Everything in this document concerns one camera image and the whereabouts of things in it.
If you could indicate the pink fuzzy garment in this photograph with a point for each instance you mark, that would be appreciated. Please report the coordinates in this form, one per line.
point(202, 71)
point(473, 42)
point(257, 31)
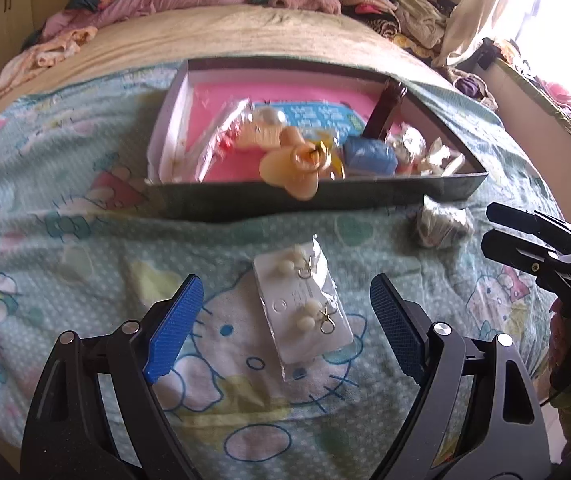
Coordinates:
point(305, 1)

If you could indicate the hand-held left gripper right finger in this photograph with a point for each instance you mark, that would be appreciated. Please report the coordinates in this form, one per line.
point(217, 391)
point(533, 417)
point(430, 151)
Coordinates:
point(395, 325)

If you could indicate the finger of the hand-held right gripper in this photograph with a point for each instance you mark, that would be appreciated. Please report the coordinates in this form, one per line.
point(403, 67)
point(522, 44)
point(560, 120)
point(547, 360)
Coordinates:
point(530, 222)
point(515, 255)

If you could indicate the dark brown bottle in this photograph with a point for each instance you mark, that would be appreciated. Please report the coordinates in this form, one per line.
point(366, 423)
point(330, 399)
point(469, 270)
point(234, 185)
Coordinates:
point(383, 110)

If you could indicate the white curtain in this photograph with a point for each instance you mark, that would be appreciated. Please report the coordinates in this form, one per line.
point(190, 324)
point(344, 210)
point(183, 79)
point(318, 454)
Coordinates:
point(480, 5)

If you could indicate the pearl cream hair clip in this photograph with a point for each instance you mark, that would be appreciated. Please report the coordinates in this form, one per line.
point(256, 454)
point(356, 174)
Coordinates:
point(264, 116)
point(280, 118)

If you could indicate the pile of mixed clothes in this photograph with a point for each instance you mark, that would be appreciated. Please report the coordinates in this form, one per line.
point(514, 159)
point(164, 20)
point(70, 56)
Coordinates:
point(400, 10)

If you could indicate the yellow hoop earring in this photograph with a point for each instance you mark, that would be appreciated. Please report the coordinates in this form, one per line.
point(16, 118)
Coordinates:
point(334, 164)

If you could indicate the pink book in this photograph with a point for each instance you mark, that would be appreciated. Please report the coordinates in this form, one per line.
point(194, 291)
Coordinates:
point(205, 105)

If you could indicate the small blue case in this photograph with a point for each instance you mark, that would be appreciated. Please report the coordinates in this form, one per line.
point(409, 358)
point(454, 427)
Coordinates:
point(370, 157)

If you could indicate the white card with flower earrings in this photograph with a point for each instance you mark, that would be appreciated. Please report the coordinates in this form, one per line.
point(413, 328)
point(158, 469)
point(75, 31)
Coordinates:
point(305, 345)

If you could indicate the dark grey cardboard box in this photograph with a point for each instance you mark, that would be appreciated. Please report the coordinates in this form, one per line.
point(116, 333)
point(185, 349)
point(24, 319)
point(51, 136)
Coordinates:
point(315, 200)

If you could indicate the cream pink garment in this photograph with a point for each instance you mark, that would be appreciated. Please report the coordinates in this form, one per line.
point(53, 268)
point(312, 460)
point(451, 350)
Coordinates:
point(40, 57)

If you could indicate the silver jewelry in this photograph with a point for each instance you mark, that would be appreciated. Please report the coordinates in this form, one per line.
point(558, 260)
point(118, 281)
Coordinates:
point(443, 160)
point(438, 225)
point(408, 150)

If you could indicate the light blue cartoon printed blanket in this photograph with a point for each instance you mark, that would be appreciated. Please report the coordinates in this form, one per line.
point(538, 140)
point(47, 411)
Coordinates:
point(65, 185)

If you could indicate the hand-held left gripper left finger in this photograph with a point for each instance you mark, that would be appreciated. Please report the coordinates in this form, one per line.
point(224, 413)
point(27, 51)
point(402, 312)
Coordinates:
point(170, 330)

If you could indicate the red earrings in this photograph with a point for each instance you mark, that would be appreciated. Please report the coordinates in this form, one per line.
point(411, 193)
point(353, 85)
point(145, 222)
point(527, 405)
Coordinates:
point(224, 146)

